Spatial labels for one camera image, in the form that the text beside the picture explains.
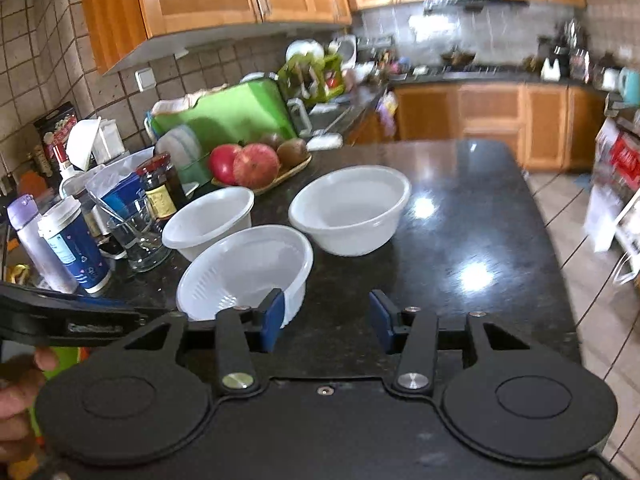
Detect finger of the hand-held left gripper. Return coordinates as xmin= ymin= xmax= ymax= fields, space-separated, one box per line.
xmin=0 ymin=281 xmax=137 ymax=312
xmin=0 ymin=305 xmax=168 ymax=347

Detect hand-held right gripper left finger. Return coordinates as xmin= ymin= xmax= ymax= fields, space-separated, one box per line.
xmin=120 ymin=287 xmax=287 ymax=393

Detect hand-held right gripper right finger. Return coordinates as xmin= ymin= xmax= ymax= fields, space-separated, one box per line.
xmin=369 ymin=290 xmax=531 ymax=393

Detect white plastic bowl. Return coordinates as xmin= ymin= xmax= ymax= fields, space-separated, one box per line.
xmin=176 ymin=225 xmax=314 ymax=328
xmin=288 ymin=165 xmax=412 ymax=257
xmin=161 ymin=186 xmax=255 ymax=262

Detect person's left hand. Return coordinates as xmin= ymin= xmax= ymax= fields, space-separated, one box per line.
xmin=0 ymin=347 xmax=59 ymax=467

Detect blue paper cup white lid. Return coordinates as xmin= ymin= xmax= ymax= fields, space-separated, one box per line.
xmin=37 ymin=196 xmax=112 ymax=295

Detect purple-lid drinking bottle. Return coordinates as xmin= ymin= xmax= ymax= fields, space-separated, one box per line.
xmin=6 ymin=194 xmax=78 ymax=295

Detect clear glass cup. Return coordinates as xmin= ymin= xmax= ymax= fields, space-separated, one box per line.
xmin=106 ymin=200 xmax=173 ymax=273

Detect metal spoon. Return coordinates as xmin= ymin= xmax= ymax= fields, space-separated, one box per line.
xmin=90 ymin=192 xmax=151 ymax=248

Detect blue carton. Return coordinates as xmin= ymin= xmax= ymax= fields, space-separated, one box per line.
xmin=102 ymin=175 xmax=148 ymax=221

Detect red-capped white bottle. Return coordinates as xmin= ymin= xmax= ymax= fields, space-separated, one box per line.
xmin=50 ymin=145 xmax=78 ymax=196

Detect yellow fruit tray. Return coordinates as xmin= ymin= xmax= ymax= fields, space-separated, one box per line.
xmin=210 ymin=152 xmax=313 ymax=196

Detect dark sauce jar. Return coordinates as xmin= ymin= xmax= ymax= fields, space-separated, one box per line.
xmin=136 ymin=152 xmax=188 ymax=221

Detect white plastic tub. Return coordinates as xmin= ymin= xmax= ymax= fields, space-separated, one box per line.
xmin=85 ymin=152 xmax=156 ymax=201

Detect red apple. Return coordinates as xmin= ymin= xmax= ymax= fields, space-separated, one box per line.
xmin=208 ymin=144 xmax=243 ymax=186
xmin=232 ymin=143 xmax=281 ymax=189

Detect white paper filter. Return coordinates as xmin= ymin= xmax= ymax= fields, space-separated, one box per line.
xmin=66 ymin=117 xmax=103 ymax=171

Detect dark printed snack bag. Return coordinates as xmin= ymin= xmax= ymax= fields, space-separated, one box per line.
xmin=34 ymin=101 xmax=81 ymax=176

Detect green cutting board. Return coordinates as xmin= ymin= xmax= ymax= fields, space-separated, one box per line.
xmin=150 ymin=79 xmax=298 ymax=143

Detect wooden base cabinets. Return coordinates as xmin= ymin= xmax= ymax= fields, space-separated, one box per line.
xmin=345 ymin=82 xmax=608 ymax=173

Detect green dish rack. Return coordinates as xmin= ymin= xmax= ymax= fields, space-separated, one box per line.
xmin=277 ymin=52 xmax=346 ymax=103

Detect white paper bag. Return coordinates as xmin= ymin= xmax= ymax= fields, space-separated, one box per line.
xmin=582 ymin=180 xmax=623 ymax=253

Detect white rice cooker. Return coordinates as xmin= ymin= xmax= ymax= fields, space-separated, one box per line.
xmin=332 ymin=35 xmax=358 ymax=71

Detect gas stove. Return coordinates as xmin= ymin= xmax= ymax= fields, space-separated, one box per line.
xmin=425 ymin=62 xmax=526 ymax=77

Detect white plate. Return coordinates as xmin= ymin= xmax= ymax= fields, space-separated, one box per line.
xmin=286 ymin=39 xmax=325 ymax=63

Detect dark wok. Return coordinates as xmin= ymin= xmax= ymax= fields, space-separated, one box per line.
xmin=440 ymin=47 xmax=478 ymax=67

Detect red shopping bag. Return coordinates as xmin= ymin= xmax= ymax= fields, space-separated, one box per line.
xmin=610 ymin=132 xmax=640 ymax=188

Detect black coffee machine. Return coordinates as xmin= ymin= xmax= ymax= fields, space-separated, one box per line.
xmin=547 ymin=35 xmax=573 ymax=78

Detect clear jar appliance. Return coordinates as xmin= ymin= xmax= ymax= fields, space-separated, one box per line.
xmin=570 ymin=47 xmax=592 ymax=81

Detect black range hood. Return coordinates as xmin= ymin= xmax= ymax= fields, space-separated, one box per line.
xmin=424 ymin=0 xmax=530 ymax=13

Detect teal electric kettle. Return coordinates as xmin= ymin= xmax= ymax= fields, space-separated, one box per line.
xmin=618 ymin=67 xmax=640 ymax=106

